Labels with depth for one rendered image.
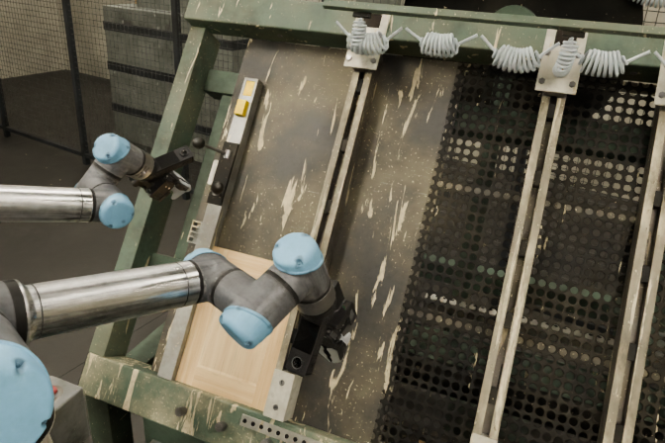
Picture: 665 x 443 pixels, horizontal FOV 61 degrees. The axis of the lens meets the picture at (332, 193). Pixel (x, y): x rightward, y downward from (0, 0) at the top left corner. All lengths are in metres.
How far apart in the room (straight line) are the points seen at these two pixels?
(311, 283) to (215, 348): 0.87
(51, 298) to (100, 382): 1.09
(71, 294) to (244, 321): 0.24
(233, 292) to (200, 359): 0.87
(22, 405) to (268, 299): 0.37
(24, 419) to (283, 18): 1.40
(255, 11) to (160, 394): 1.19
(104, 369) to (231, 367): 0.40
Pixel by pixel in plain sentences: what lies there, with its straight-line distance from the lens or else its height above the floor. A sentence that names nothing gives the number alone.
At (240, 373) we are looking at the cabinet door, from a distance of 1.72.
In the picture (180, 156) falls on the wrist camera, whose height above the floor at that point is 1.55.
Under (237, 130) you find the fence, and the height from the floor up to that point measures 1.55.
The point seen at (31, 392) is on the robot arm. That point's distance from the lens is 0.70.
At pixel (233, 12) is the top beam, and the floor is 1.88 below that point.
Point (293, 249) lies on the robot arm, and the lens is 0.90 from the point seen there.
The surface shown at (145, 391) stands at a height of 0.87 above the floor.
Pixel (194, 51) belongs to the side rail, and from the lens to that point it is 1.99.
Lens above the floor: 2.07
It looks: 23 degrees down
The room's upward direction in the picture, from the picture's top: 3 degrees clockwise
